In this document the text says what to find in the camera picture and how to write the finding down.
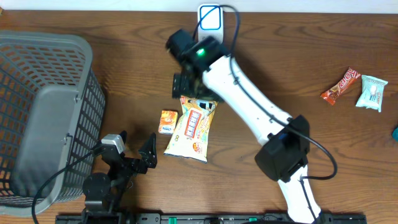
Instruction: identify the red Top chocolate bar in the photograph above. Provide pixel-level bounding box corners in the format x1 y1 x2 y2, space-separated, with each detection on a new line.
320 67 361 105

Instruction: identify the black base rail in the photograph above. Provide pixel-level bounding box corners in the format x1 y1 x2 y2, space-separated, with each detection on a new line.
55 212 368 224

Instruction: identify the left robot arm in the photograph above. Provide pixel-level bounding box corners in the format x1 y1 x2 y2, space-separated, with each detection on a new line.
81 131 157 223

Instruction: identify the grey plastic shopping basket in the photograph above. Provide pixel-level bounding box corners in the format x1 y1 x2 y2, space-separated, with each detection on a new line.
1 30 105 217

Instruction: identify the small orange snack box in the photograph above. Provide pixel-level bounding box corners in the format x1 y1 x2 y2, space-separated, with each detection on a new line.
158 110 178 134

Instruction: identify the large yellow snack bag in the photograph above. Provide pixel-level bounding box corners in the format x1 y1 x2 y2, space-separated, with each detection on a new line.
164 96 218 163

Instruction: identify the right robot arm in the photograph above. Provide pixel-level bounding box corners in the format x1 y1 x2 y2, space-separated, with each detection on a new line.
165 29 321 223

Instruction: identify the white barcode scanner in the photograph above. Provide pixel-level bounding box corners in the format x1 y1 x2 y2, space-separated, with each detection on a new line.
197 4 224 43

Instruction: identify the teal Listerine mouthwash bottle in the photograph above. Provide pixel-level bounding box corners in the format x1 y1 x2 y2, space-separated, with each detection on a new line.
392 128 398 141

